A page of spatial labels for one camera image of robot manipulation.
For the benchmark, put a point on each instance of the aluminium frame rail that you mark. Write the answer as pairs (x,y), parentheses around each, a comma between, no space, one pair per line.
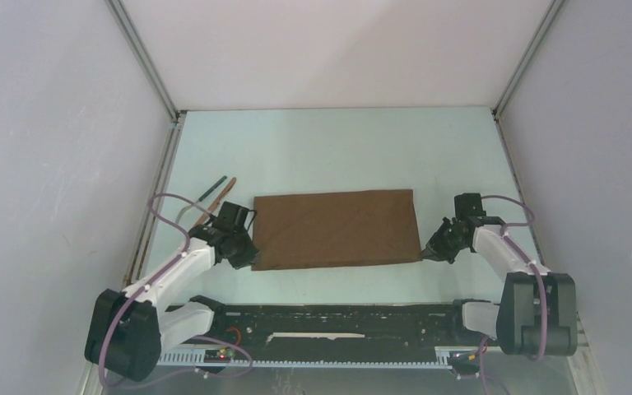
(407,326)

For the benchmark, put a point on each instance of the brown cloth napkin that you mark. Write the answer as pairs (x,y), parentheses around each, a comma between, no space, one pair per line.
(344,229)

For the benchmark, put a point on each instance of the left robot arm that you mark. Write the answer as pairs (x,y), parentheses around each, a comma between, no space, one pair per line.
(131,328)

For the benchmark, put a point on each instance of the corner aluminium post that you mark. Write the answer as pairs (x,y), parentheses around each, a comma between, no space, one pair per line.
(529,54)
(135,42)

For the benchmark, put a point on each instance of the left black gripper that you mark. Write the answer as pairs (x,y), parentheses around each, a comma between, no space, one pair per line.
(248,256)

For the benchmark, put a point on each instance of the right corner aluminium post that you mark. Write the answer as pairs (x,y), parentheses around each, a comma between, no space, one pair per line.
(529,54)

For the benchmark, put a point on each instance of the fork with dark handle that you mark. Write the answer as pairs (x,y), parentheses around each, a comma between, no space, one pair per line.
(204,196)

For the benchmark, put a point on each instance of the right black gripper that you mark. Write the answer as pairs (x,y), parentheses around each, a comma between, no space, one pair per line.
(435,250)

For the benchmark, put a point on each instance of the left corner aluminium post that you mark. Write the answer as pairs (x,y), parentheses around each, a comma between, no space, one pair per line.
(135,42)

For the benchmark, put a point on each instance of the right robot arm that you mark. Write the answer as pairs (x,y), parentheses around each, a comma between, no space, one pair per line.
(537,312)

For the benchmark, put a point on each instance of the brown wooden knife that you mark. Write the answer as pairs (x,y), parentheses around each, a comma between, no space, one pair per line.
(216,202)

